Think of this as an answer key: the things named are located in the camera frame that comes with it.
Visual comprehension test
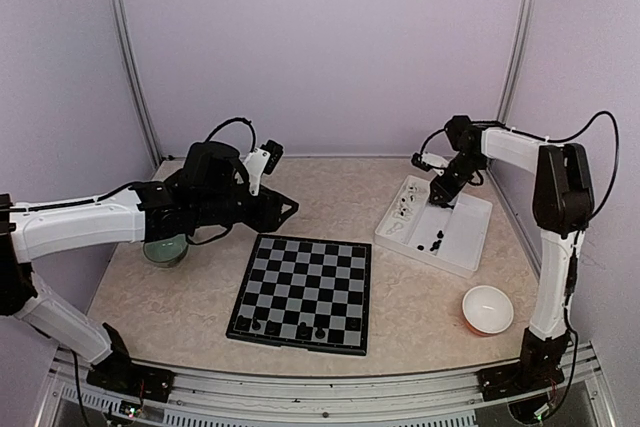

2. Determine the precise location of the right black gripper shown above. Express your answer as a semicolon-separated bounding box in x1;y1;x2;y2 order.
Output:
429;151;486;203

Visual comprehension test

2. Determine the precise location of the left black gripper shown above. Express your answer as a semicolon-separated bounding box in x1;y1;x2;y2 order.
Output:
194;178;298;233

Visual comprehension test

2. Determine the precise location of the black grey chessboard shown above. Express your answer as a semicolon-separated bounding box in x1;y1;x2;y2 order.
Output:
226;234;372;356

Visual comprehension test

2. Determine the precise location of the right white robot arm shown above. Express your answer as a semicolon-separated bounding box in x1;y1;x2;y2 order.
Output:
429;115;605;391

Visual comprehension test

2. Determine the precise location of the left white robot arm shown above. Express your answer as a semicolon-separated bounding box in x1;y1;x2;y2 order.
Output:
1;135;299;392

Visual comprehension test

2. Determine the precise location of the black chess pieces pile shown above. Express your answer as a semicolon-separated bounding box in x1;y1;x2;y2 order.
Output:
416;230;444;252

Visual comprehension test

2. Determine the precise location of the white chess pieces pile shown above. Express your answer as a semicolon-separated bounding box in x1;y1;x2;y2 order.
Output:
392;181;428;222

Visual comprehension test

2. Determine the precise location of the white plastic piece tray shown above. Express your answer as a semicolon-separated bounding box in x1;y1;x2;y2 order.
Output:
374;175;492;279

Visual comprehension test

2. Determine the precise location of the green glass bowl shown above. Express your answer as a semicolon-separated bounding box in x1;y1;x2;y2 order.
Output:
143;236;189;268

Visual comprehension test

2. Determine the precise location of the white orange bowl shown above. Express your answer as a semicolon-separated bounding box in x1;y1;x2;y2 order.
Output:
461;285;514;336

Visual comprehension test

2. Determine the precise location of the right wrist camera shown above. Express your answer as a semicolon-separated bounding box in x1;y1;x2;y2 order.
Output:
411;152;449;172

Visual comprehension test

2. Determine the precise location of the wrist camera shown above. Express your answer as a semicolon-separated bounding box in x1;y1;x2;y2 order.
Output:
411;152;449;172
243;140;284;197

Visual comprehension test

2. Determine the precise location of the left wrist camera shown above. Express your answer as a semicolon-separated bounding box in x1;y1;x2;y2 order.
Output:
243;140;284;197

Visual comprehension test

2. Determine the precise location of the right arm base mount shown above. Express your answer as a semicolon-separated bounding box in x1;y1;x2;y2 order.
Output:
477;363;565;402

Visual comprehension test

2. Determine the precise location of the aluminium front rail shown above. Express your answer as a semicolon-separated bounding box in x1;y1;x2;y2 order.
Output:
47;341;606;427

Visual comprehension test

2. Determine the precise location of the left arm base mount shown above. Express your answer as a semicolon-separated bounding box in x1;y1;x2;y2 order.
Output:
87;363;175;403

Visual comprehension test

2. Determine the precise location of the right aluminium frame post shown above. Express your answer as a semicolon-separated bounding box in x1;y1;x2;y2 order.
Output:
497;0;535;123

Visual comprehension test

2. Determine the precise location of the aluminium frame post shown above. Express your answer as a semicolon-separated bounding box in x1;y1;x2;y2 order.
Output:
109;0;163;168
497;0;535;123

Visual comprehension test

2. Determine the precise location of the left aluminium frame post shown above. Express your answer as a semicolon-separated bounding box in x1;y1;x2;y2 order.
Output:
109;0;163;168

